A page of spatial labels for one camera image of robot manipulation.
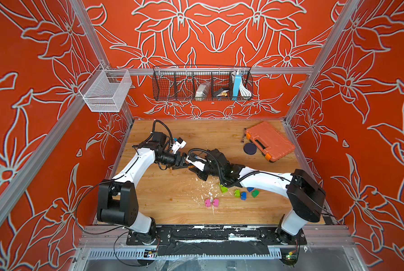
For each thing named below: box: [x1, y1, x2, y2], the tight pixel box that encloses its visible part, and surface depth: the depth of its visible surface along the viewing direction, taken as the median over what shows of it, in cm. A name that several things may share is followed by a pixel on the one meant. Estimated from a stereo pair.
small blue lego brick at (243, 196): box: [240, 191, 247, 201], surface depth 85 cm
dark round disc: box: [243, 142, 257, 155], surface depth 105 cm
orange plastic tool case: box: [245, 121, 296, 163], surface depth 103 cm
